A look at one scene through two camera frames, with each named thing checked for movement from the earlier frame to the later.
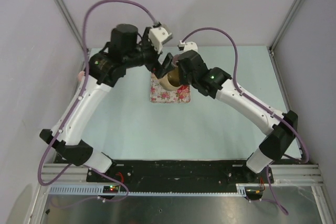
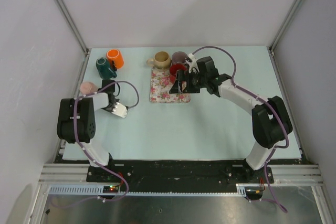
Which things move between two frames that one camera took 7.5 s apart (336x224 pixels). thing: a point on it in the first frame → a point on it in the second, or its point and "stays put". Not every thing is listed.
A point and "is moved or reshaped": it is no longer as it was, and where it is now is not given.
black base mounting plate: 181,171 stays put
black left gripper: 154,66 → 112,109
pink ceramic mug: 80,75 is moved or reshaped
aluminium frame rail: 284,175 stays put
